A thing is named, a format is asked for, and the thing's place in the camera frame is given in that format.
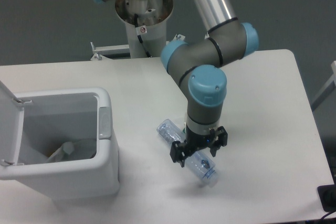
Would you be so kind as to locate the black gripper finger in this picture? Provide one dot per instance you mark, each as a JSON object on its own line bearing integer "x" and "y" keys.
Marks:
{"x": 218, "y": 138}
{"x": 179, "y": 152}

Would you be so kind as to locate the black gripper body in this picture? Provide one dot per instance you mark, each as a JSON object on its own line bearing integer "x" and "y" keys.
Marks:
{"x": 196, "y": 142}

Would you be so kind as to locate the clear plastic bottle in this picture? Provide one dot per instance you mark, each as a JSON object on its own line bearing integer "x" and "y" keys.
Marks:
{"x": 199, "y": 163}

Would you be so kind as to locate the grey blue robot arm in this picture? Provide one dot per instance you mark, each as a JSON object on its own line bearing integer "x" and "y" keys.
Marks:
{"x": 196, "y": 68}

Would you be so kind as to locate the white trash can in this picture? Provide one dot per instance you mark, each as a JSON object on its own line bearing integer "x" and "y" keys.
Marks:
{"x": 69, "y": 115}

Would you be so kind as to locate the white trash inside can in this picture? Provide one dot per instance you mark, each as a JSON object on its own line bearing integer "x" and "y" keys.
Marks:
{"x": 73, "y": 151}

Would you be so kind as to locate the white trash can lid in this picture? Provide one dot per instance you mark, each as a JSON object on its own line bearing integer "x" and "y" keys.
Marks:
{"x": 12, "y": 122}

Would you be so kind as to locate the black device at table edge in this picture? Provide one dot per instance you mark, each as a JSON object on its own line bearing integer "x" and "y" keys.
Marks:
{"x": 327, "y": 197}

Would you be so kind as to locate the white furniture part at right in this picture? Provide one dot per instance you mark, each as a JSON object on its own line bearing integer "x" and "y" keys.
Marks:
{"x": 325, "y": 90}

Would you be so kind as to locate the white metal base frame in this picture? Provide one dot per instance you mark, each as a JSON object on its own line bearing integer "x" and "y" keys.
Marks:
{"x": 110, "y": 49}

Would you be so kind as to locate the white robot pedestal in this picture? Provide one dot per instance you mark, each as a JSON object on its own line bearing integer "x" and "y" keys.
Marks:
{"x": 144, "y": 17}

